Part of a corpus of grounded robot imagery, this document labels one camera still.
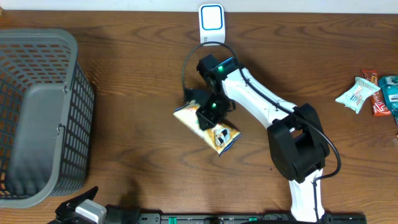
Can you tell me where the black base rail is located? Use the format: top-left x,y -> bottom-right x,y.
136,213 -> 368,224

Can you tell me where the cream wet wipes pack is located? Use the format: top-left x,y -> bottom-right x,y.
173,100 -> 241,156

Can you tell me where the grey plastic basket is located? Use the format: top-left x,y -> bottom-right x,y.
1,29 -> 95,208

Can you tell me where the blue mouthwash bottle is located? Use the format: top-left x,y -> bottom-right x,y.
378,75 -> 398,123

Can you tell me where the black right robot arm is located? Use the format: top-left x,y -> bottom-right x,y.
188,55 -> 330,222

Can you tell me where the white barcode scanner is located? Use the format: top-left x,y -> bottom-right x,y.
198,3 -> 226,46

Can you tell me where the orange chocolate bar wrapper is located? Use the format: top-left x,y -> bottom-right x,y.
361,70 -> 392,116

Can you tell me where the black right camera cable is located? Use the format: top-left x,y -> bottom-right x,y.
181,41 -> 342,223

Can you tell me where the mint green small packet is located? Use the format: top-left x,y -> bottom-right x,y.
335,77 -> 380,114

